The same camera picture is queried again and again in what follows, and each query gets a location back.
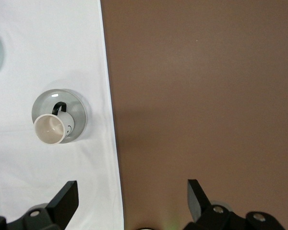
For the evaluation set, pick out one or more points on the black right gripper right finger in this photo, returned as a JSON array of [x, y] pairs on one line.
[[206, 218]]

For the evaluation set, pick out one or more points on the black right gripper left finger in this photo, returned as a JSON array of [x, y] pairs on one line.
[[60, 208]]

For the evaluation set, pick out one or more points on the gray plate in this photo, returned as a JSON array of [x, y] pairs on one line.
[[46, 98]]

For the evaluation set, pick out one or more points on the white cloth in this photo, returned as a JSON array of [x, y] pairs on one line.
[[50, 48]]

